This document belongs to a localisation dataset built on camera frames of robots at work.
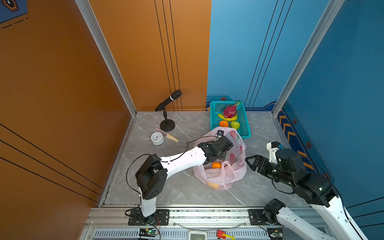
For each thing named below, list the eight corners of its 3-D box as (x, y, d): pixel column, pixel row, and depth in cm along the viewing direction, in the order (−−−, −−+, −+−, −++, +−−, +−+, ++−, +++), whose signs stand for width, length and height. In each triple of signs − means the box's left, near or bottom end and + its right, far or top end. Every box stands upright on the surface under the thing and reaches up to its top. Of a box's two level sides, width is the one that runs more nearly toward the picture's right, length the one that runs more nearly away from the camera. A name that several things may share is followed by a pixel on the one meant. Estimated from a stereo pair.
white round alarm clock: (150, 145, 102) (148, 142, 99) (152, 135, 108) (151, 132, 105) (163, 145, 102) (162, 142, 99) (165, 135, 108) (164, 132, 105)
